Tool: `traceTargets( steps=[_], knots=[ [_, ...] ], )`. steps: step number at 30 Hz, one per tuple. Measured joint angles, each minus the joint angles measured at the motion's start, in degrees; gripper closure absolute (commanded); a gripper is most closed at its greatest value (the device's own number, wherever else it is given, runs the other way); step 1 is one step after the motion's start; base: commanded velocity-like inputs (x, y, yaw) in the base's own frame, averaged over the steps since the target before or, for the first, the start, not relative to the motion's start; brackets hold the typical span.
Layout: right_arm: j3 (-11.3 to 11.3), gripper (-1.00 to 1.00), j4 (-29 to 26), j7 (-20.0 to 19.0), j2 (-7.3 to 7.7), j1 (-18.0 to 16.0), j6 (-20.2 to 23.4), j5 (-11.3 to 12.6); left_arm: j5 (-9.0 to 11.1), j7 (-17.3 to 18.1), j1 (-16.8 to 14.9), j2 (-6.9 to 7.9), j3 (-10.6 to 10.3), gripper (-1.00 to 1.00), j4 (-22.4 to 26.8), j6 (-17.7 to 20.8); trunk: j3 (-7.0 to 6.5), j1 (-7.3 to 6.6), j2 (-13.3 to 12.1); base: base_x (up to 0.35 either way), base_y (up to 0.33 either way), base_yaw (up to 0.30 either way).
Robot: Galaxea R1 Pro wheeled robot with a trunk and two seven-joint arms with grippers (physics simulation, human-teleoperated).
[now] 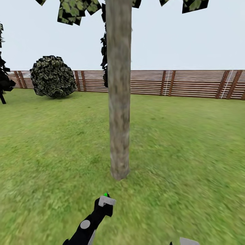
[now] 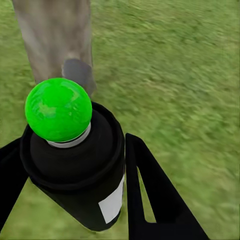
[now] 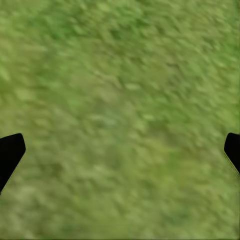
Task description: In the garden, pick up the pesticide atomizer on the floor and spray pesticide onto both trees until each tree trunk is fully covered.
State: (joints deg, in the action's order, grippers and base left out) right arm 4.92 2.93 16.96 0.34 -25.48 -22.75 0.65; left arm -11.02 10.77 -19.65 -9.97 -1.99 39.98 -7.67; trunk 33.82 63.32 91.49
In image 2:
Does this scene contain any pesticide atomizer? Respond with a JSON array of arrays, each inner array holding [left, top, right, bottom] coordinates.
[[19, 58, 126, 232]]

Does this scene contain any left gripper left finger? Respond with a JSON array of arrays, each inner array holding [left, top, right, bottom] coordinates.
[[0, 137, 29, 231]]

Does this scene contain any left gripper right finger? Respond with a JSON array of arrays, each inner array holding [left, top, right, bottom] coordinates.
[[124, 133, 210, 240]]

